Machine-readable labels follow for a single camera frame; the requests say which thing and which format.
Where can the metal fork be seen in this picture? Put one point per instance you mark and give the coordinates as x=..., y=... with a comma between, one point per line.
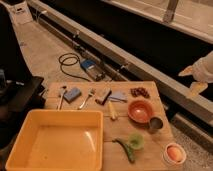
x=90, y=94

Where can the green plastic cup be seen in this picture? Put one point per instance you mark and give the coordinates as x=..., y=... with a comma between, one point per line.
x=135, y=141

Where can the blue flat tool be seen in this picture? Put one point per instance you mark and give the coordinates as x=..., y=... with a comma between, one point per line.
x=118, y=96

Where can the dark grape bunch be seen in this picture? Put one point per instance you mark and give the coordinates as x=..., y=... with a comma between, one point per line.
x=140, y=91

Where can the black side stand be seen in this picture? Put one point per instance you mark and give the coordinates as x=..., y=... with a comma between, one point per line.
x=18, y=103

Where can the dark brown block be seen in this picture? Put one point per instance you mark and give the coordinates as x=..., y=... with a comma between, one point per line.
x=102, y=97

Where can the yellow plastic tray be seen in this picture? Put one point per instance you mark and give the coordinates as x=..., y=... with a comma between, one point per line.
x=58, y=140

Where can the white box on floor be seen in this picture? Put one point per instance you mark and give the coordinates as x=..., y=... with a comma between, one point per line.
x=20, y=13

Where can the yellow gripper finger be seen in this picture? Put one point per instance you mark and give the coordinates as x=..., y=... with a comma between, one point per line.
x=196, y=88
x=186, y=72

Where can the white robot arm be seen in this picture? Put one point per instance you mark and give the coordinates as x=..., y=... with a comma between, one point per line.
x=202, y=72

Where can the white bowl with orange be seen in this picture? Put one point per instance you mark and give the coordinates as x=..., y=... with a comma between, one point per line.
x=174, y=154

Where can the small metal cup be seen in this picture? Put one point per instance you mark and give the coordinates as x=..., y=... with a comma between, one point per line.
x=155, y=124

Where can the green vegetable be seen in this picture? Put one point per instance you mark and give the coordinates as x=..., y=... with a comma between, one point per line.
x=128, y=150

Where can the blue sponge block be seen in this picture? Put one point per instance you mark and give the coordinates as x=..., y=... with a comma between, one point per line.
x=72, y=94

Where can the yellow corn piece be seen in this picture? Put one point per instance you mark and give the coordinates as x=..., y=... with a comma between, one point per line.
x=112, y=111

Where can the wooden board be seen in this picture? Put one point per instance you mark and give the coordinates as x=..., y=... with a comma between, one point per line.
x=150, y=158

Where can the blue power device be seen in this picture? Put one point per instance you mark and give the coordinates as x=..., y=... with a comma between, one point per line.
x=92, y=69

